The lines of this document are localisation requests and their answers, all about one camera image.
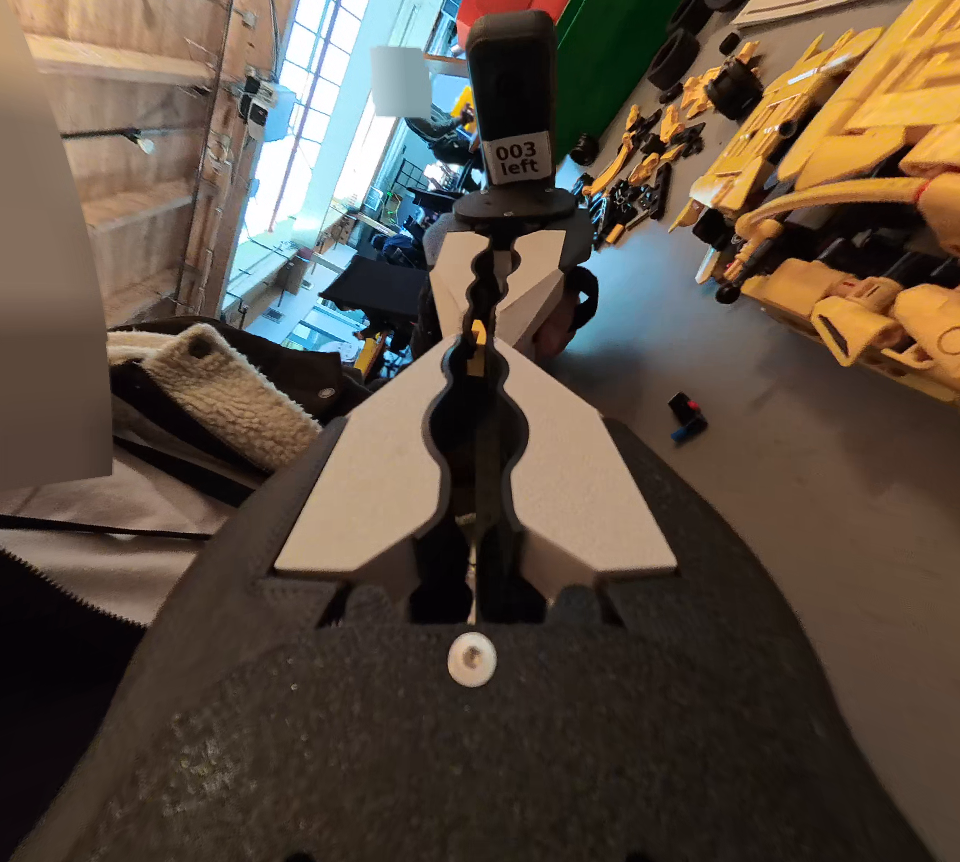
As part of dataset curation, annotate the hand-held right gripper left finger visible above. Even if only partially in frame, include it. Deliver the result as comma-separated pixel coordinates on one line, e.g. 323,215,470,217
273,336,483,617

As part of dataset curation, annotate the person's left hand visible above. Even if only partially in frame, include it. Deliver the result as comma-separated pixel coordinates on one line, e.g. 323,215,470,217
537,309,579,358

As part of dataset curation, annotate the pile of yellow black bricks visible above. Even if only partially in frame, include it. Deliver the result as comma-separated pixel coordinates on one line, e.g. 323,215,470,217
573,75,721,250

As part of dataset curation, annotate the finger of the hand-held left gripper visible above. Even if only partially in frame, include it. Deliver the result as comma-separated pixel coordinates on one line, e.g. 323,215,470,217
487,228,569,362
429,228,500,357

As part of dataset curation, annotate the yellow toy brick car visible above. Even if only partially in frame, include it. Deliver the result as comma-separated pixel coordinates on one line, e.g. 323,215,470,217
667,0,960,404

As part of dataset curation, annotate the green plastic bin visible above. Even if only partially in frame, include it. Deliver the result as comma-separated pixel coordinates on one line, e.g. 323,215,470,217
555,0,764,145

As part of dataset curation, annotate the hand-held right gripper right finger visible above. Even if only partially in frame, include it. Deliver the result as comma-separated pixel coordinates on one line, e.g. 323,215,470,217
480,339,679,617

